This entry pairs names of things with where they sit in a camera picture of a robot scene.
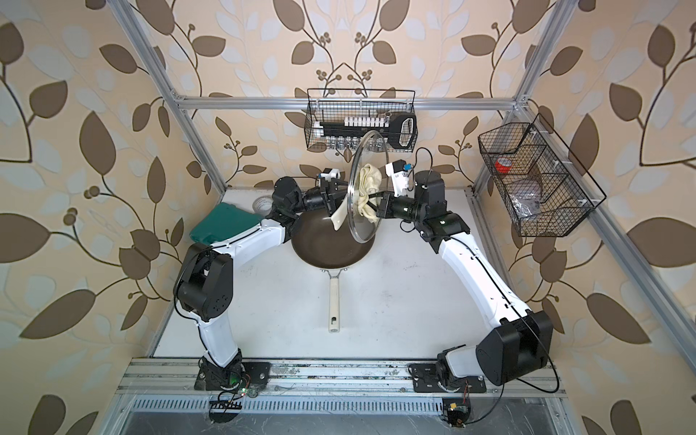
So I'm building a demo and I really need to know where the back wire basket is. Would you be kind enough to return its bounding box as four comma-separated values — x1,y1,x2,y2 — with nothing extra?
301,87,418,152

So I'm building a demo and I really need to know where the dark frying pan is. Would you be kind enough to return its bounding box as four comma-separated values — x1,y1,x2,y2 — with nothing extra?
291,210,374,334

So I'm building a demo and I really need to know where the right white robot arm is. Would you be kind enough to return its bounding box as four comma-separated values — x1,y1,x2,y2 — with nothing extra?
369,170,560,393

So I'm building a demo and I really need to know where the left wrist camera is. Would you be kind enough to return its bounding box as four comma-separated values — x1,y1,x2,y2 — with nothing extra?
318,168,341,181

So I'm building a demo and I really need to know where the clear tape roll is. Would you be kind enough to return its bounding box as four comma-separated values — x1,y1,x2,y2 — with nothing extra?
252,196,273,217

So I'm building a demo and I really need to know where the aluminium mounting rail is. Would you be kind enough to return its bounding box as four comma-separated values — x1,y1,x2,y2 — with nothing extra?
109,358,567,421

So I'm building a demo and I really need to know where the yellow cleaning cloth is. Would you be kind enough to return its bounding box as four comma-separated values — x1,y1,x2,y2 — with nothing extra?
357,164,382,224

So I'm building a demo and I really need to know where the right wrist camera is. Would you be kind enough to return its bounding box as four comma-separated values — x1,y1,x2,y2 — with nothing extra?
385,159,413,197

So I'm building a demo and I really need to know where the black socket tool set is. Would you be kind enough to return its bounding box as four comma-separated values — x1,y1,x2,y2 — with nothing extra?
307,112,418,150

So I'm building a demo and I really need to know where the wire basket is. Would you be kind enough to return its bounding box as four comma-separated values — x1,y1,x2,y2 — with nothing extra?
478,114,606,237
301,87,418,152

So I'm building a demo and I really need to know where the clear plastic bag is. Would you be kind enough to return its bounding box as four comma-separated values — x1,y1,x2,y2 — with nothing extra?
509,179,542,219

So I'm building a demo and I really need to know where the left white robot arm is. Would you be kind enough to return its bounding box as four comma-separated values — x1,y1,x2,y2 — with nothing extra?
173,173,347,392

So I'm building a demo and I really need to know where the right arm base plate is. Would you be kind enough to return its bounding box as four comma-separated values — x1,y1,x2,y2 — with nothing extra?
408,362,487,394

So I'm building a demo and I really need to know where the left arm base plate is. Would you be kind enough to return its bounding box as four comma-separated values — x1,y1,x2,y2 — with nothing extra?
194,358,271,393

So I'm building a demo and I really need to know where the green plastic tool case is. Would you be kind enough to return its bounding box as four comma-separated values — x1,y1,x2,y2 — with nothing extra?
190,202,263,246

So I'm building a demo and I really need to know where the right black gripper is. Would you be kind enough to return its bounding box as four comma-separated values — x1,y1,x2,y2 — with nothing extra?
365,190,427,226

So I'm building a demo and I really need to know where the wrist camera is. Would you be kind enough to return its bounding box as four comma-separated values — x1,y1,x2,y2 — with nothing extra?
385,159,413,197
318,168,341,181

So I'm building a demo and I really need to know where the right wire basket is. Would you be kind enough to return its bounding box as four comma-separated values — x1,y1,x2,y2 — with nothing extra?
478,114,606,237

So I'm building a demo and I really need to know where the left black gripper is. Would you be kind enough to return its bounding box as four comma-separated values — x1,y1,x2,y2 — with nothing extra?
287,178,358,218

